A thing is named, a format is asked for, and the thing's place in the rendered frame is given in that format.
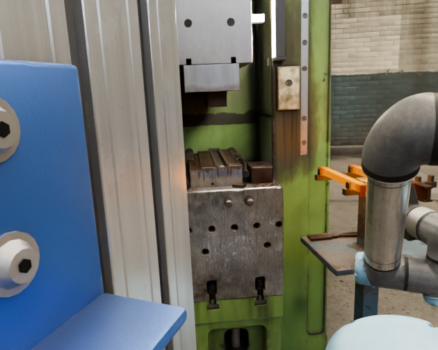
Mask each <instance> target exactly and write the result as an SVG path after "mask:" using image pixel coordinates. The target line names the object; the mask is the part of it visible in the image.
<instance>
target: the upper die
mask: <svg viewBox="0 0 438 350"><path fill-rule="evenodd" d="M184 87H185V93H187V92H217V91H234V90H240V80H239V63H234V64H214V65H184Z"/></svg>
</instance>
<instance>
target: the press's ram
mask: <svg viewBox="0 0 438 350"><path fill-rule="evenodd" d="M175 8H176V20H177V41H178V54H179V72H183V71H184V65H214V64H234V63H239V69H240V68H242V67H244V66H246V65H249V64H250V63H252V24H262V23H264V22H265V21H264V14H252V0H175Z"/></svg>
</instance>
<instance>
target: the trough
mask: <svg viewBox="0 0 438 350"><path fill-rule="evenodd" d="M211 151H212V153H213V155H214V158H215V159H216V162H217V164H218V168H223V167H220V166H221V165H223V166H224V167H227V163H226V162H225V160H224V158H223V157H222V155H221V153H220V152H219V150H218V149H211Z"/></svg>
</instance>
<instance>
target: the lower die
mask: <svg viewBox="0 0 438 350"><path fill-rule="evenodd" d="M216 149H218V150H219V152H220V153H221V155H222V157H223V158H224V160H225V162H226V163H227V167H223V168H218V164H217V162H216V159H215V158H214V155H213V153H212V151H211V149H209V150H208V151H198V153H194V158H195V165H193V161H192V160H189V169H190V187H191V188H201V187H213V186H224V185H232V184H234V183H243V176H242V164H240V162H239V161H238V160H237V162H235V160H236V159H235V160H234V158H232V157H231V155H230V153H229V152H228V151H227V150H228V149H220V148H216ZM234 157H235V156H234ZM212 183H214V185H212Z"/></svg>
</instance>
